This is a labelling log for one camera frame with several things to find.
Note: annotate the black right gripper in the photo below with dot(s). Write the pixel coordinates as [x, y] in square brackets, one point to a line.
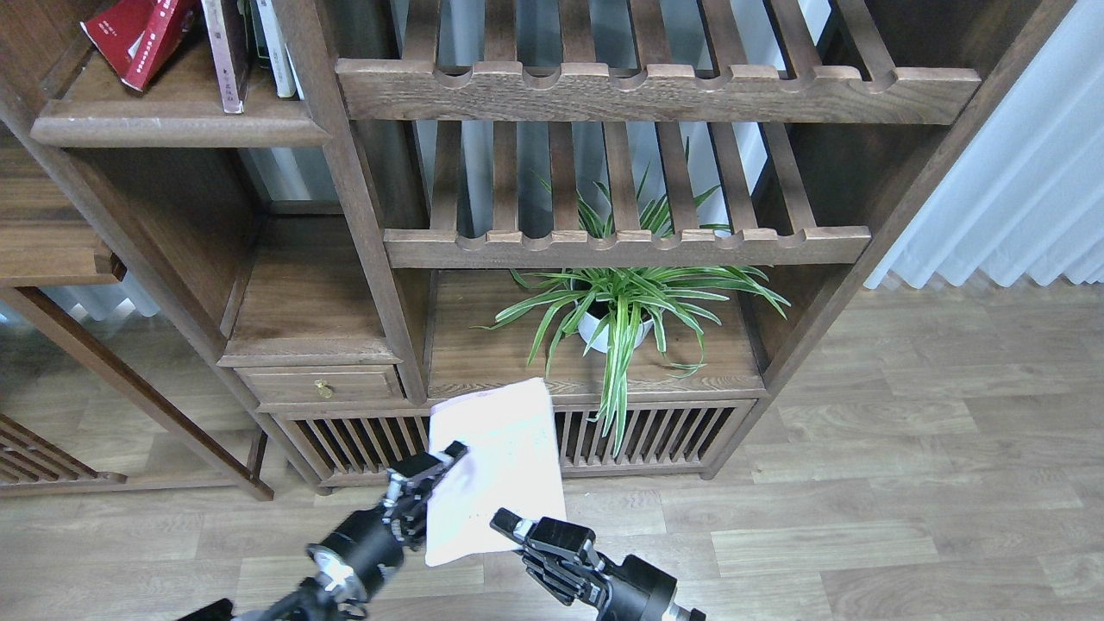
[561, 556]

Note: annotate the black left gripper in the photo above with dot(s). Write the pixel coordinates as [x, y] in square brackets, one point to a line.
[360, 556]

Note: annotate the white lavender paperback book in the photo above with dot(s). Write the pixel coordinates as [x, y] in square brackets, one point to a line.
[512, 462]

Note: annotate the maroon book white characters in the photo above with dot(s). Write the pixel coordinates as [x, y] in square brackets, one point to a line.
[226, 27]

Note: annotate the red paperback book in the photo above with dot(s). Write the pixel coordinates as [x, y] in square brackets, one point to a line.
[138, 37]

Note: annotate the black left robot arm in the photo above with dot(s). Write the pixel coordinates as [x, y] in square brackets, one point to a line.
[306, 602]

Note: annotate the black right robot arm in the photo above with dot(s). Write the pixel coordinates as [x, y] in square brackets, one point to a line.
[686, 614]

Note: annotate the white plant pot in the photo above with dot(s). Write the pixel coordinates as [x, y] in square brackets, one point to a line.
[599, 339]

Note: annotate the green spider plant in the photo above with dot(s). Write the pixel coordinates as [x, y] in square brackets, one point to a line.
[565, 295]

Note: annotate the dark wooden bookshelf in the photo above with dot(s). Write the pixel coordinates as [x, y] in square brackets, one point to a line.
[363, 232]

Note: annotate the wooden side rack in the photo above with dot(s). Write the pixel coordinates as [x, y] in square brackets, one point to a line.
[31, 465]

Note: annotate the white upright book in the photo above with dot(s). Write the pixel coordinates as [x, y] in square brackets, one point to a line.
[284, 77]

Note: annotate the green spine upright book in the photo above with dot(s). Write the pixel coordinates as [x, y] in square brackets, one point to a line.
[256, 35]

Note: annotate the white pleated curtain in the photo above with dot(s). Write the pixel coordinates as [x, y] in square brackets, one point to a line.
[1026, 198]

